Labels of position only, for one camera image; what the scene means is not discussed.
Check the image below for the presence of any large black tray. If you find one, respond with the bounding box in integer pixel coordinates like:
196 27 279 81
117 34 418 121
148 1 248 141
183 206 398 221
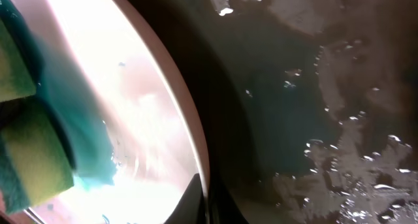
128 0 417 223

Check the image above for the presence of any white plate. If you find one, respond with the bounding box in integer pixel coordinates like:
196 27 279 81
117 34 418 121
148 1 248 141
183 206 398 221
0 0 212 224

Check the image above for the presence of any green yellow sponge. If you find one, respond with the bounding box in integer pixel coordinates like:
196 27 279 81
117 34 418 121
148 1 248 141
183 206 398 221
1 0 116 214

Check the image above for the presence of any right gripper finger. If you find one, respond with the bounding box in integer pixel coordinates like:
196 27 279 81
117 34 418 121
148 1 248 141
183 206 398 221
165 174 208 224

